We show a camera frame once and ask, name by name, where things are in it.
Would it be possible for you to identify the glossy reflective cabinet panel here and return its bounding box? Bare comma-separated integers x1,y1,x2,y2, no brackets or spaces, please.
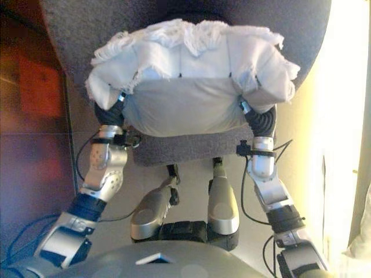
0,0,74,224

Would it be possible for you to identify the silver robot leg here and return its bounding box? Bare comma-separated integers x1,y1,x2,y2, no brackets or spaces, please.
206,156,241,236
130,163,182,242

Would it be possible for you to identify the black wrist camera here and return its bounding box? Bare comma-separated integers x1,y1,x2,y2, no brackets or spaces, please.
114,130,143,149
236,140,253,158

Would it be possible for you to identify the white fringed bedspread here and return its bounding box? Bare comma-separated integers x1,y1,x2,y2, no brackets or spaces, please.
341,185,371,278

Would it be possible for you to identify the white fringed cushion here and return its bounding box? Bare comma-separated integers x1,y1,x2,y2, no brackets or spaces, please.
85,17,301,137

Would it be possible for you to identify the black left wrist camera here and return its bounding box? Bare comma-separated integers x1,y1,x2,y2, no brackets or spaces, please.
114,130,143,149

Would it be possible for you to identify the silver left robot leg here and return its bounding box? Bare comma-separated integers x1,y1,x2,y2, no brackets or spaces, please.
130,163,182,242

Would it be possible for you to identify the silver robot torso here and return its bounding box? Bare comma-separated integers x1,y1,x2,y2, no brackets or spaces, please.
49,242,278,278

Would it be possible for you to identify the grey upholstered tub armchair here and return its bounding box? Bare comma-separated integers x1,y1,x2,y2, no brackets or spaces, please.
39,0,332,168

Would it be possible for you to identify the black robot waist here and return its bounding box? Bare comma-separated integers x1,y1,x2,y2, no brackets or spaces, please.
132,220,240,251

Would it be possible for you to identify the silver right robot leg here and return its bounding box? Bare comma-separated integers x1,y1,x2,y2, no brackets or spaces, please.
206,156,241,236

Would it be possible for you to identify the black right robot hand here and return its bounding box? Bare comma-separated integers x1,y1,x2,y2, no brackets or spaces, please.
237,97,278,138

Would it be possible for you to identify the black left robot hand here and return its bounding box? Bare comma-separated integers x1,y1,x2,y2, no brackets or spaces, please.
94,91,128,127

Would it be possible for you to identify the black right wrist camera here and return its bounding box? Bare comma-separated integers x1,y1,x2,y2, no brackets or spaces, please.
236,140,253,158

